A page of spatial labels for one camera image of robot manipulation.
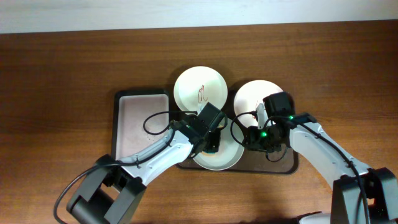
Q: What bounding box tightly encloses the pink plate with red stain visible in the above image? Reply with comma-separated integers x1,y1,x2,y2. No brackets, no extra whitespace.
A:
233,80,282,128

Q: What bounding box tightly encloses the pale green plate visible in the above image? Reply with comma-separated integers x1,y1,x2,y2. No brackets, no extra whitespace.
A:
193,119,244,171

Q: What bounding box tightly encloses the white plate with red stain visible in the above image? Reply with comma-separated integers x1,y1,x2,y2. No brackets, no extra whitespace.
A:
174,66,228,113

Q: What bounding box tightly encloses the green and yellow sponge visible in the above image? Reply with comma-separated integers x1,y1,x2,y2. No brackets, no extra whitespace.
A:
201,151,217,156

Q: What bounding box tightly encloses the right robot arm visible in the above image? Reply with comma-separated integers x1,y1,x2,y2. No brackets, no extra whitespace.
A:
244,91,397,224

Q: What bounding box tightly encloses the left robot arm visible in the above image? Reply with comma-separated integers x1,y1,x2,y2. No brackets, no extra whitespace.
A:
67,103,228,223

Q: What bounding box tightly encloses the large brown serving tray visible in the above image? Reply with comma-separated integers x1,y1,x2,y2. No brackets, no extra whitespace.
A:
175,88,299,175

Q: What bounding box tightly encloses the small black tray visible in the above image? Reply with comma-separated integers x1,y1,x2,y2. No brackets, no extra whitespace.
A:
111,89,169,159

